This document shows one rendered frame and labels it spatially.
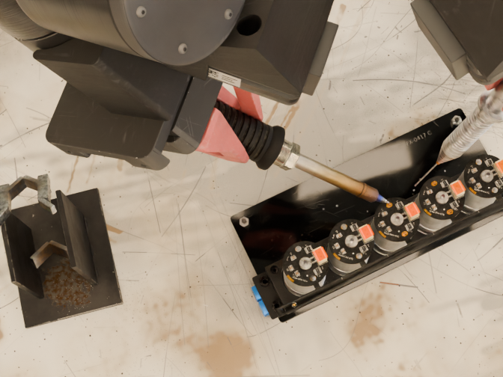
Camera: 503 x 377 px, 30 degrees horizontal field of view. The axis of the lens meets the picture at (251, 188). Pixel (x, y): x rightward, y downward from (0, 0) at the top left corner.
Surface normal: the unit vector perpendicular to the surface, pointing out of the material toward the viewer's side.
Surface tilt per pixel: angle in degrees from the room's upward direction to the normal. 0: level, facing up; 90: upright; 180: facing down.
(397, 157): 0
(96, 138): 29
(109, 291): 0
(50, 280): 0
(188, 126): 61
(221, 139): 82
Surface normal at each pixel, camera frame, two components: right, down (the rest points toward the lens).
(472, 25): -0.82, 0.38
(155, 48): 0.75, 0.29
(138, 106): -0.32, 0.92
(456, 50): -0.27, -0.11
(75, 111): -0.49, -0.37
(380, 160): -0.04, -0.25
